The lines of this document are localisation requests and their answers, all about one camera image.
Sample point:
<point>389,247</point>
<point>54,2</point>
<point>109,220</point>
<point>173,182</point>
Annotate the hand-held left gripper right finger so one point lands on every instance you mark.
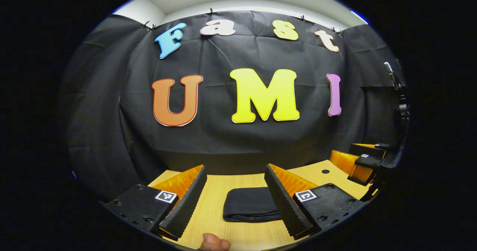
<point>285,206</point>

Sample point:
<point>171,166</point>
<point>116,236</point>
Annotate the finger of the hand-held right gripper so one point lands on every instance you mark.
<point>369,162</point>
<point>372,150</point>

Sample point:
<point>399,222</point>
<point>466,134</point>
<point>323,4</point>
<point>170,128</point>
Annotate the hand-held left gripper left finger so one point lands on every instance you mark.
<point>188,204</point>

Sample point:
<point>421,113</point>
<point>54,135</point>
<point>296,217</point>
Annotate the dark blue jeans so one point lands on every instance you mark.
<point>249,202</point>

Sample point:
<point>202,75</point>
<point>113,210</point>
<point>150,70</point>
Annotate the black backdrop cloth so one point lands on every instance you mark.
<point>223,143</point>

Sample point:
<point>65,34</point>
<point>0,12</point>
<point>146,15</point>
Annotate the ceiling light panel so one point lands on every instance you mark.
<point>359,17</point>

